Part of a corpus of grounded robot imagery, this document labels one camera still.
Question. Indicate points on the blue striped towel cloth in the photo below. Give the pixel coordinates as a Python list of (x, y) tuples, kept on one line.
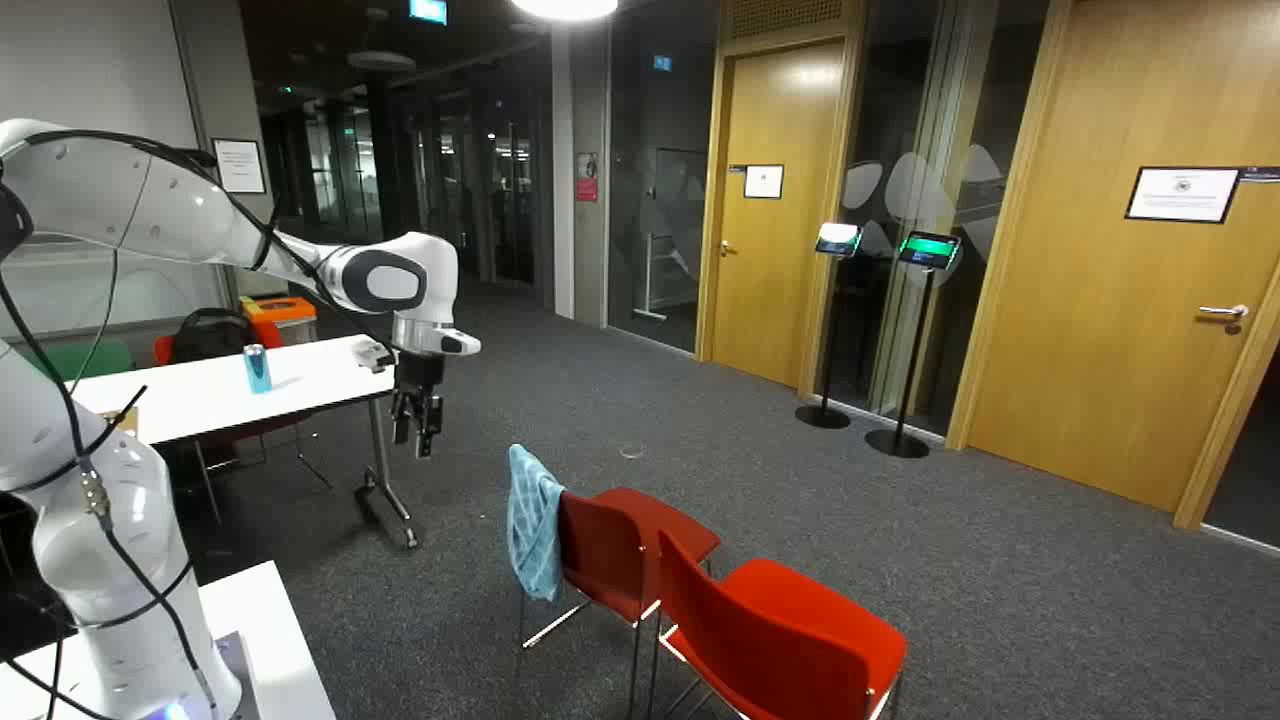
[(534, 527)]

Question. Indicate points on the framed pillar notice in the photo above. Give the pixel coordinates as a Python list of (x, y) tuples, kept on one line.
[(236, 165)]

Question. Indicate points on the orange box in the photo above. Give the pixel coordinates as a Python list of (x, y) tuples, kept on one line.
[(283, 323)]

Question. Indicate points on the wide wooden door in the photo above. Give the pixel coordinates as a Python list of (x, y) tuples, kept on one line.
[(1105, 346)]

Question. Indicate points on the green exit sign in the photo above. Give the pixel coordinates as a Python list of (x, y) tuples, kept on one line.
[(430, 9)]

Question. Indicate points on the red plastic chair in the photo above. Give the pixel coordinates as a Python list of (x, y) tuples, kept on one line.
[(787, 624), (627, 533)]

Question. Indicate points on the white robot base table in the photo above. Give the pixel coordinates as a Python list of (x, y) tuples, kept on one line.
[(283, 640)]

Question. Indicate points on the tablet kiosk floor stand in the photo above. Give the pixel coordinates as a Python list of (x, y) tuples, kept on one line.
[(837, 241), (927, 248)]

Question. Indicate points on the red fire safety sign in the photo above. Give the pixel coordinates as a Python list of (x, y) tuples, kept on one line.
[(587, 182)]

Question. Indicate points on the large framed door sign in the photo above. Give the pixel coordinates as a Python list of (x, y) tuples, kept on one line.
[(1181, 192)]

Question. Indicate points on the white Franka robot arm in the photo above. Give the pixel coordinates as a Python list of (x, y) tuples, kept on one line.
[(134, 202)]

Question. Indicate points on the black office chair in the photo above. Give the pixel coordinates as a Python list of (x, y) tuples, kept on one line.
[(210, 335)]

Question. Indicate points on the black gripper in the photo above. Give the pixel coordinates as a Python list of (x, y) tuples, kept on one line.
[(416, 385)]

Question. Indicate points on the narrow wooden door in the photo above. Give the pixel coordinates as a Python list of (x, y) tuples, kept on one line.
[(774, 294)]

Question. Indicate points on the small framed door sign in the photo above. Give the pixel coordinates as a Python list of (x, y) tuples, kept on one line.
[(763, 182)]

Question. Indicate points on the white folding table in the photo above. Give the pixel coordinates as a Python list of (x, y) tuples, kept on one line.
[(203, 385)]

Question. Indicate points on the green panel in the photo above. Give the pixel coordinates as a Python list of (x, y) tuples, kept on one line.
[(80, 362)]

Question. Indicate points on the blue cup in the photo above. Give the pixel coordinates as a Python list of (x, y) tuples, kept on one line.
[(259, 369)]

